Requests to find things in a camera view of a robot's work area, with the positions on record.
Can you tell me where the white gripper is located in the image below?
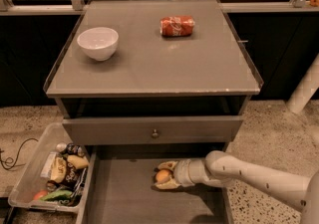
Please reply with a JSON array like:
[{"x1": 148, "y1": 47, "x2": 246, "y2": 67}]
[{"x1": 155, "y1": 159, "x2": 194, "y2": 190}]

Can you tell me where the orange fruit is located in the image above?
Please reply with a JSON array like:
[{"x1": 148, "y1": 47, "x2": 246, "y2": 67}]
[
  {"x1": 310, "y1": 0, "x2": 319, "y2": 7},
  {"x1": 156, "y1": 169, "x2": 171, "y2": 183}
]

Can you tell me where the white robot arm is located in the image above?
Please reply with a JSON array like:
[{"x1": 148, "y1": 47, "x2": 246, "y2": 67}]
[{"x1": 155, "y1": 150, "x2": 319, "y2": 224}]

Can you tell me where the round brass drawer knob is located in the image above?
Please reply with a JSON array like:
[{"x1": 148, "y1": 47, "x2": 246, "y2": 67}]
[{"x1": 152, "y1": 129, "x2": 160, "y2": 139}]

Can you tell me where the open grey middle drawer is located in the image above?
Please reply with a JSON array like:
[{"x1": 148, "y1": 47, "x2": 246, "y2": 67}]
[{"x1": 77, "y1": 143, "x2": 233, "y2": 224}]

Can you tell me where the grey top drawer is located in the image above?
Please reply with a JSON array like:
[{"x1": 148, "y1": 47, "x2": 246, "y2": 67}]
[{"x1": 63, "y1": 115, "x2": 243, "y2": 145}]

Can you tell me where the grey drawer cabinet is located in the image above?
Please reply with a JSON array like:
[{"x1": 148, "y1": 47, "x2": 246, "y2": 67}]
[{"x1": 43, "y1": 0, "x2": 264, "y2": 224}]

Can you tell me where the yellow chip bag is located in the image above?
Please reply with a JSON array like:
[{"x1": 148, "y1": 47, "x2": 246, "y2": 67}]
[{"x1": 67, "y1": 155, "x2": 89, "y2": 170}]

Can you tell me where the dark can in bin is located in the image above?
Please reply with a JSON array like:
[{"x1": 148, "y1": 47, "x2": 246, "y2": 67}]
[{"x1": 56, "y1": 142, "x2": 85, "y2": 157}]

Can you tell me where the brown snack bag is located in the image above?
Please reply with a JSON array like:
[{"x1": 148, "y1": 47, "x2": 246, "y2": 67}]
[{"x1": 49, "y1": 159, "x2": 80, "y2": 190}]

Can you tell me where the green snack packet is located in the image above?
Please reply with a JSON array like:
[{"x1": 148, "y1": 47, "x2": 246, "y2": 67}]
[{"x1": 41, "y1": 190, "x2": 73, "y2": 201}]

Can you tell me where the clear plastic storage bin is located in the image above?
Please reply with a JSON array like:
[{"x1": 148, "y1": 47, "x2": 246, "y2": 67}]
[{"x1": 8, "y1": 122, "x2": 90, "y2": 214}]

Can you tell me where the red cola can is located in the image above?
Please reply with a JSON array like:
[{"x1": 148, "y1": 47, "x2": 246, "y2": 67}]
[{"x1": 159, "y1": 15, "x2": 195, "y2": 37}]

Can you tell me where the white ceramic bowl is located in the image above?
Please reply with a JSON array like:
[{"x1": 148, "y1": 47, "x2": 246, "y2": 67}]
[{"x1": 77, "y1": 27, "x2": 119, "y2": 61}]

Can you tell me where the orange fruit on ledge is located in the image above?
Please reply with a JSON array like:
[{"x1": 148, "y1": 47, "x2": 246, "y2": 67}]
[{"x1": 310, "y1": 0, "x2": 319, "y2": 7}]

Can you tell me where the black cable on floor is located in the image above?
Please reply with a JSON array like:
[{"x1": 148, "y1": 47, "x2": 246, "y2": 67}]
[{"x1": 0, "y1": 137, "x2": 40, "y2": 171}]

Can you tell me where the white post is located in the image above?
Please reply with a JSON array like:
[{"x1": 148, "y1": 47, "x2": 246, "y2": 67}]
[{"x1": 286, "y1": 54, "x2": 319, "y2": 113}]

